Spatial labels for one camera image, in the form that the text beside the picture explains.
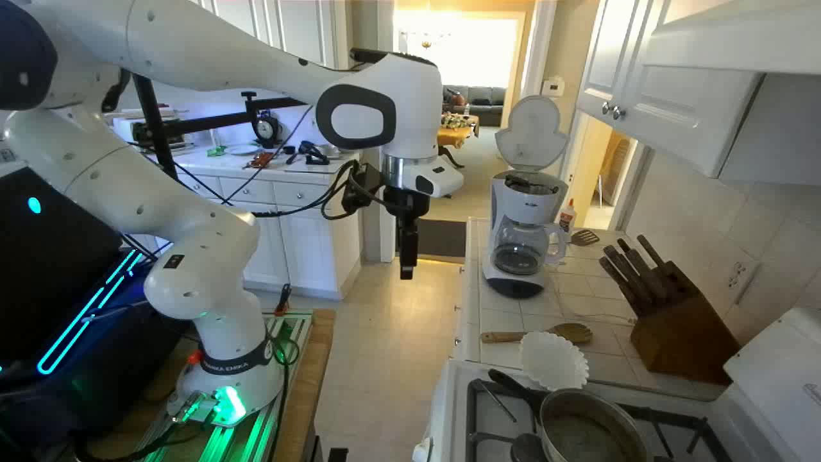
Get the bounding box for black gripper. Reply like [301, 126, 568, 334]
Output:
[381, 183, 433, 282]

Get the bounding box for white fluted paper bowl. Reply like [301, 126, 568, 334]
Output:
[519, 329, 592, 393]

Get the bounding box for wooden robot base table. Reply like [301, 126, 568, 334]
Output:
[86, 305, 338, 462]

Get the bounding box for white base cabinet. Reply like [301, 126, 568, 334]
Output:
[174, 146, 368, 302]

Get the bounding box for white drip coffee maker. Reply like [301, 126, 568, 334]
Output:
[482, 93, 574, 302]

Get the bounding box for yellow wooden table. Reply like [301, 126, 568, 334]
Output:
[436, 112, 482, 148]

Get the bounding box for black hand tool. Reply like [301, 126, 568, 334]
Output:
[282, 139, 334, 169]

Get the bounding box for black stove grate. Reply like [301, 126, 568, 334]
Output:
[465, 378, 733, 462]

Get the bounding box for dark sofa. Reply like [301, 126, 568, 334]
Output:
[465, 84, 509, 129]

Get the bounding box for black crossbar clamp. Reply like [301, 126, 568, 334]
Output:
[131, 87, 310, 148]

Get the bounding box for wooden knife block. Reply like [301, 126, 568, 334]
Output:
[628, 260, 742, 386]

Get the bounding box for white upper cabinet with knobs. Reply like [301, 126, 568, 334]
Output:
[574, 0, 689, 130]

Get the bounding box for black tripod pole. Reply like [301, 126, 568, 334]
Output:
[131, 75, 179, 183]

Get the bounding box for white upper cabinets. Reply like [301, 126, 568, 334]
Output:
[613, 0, 821, 191]

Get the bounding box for black laptop with blue light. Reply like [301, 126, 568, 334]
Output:
[0, 164, 196, 431]

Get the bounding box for white gas stove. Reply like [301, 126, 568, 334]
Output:
[410, 305, 821, 462]

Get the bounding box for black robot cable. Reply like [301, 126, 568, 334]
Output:
[164, 101, 381, 225]

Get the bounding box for brown handled knife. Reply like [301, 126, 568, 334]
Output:
[597, 254, 641, 315]
[603, 245, 654, 302]
[636, 233, 680, 286]
[615, 237, 668, 293]

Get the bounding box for silver saucepan with black handle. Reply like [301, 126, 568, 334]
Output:
[485, 368, 654, 462]

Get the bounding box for white panelled wall cabinets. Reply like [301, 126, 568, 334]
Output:
[191, 0, 355, 71]

